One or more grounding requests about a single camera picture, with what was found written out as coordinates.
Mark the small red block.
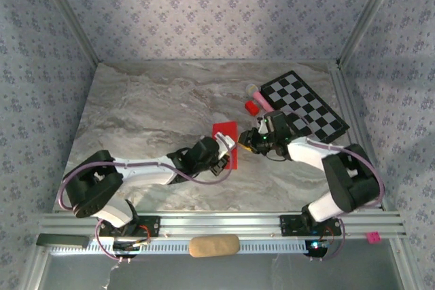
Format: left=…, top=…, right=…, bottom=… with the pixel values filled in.
left=244, top=100, right=261, bottom=116

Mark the pink toy microphone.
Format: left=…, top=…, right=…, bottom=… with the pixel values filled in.
left=245, top=84, right=275, bottom=115

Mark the black grey chessboard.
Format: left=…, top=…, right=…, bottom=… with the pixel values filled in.
left=260, top=70, right=351, bottom=143

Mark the tan oval pad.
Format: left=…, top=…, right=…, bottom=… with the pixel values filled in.
left=188, top=234, right=241, bottom=259

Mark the black flat bar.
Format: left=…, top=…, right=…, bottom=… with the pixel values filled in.
left=36, top=234, right=88, bottom=249

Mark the long aluminium mounting rail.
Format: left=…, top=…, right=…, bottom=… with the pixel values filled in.
left=37, top=211, right=407, bottom=240

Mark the aluminium side rail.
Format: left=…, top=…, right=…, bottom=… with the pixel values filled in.
left=328, top=68, right=387, bottom=211

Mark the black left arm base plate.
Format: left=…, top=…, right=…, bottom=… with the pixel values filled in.
left=98, top=215, right=161, bottom=238

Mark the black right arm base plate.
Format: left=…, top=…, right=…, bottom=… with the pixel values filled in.
left=279, top=214, right=343, bottom=238

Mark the slotted grey cable duct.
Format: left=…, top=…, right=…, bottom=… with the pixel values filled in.
left=50, top=237, right=337, bottom=255

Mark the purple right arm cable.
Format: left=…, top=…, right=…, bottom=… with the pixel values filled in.
left=271, top=109, right=385, bottom=264

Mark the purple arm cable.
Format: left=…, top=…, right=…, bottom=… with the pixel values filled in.
left=271, top=109, right=385, bottom=264
left=57, top=132, right=238, bottom=264

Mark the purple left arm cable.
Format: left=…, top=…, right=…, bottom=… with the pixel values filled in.
left=57, top=132, right=238, bottom=264

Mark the aluminium frame post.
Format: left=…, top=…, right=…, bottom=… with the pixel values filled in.
left=33, top=0, right=103, bottom=65
left=389, top=238, right=428, bottom=290
left=18, top=245, right=52, bottom=290
left=338, top=0, right=406, bottom=65

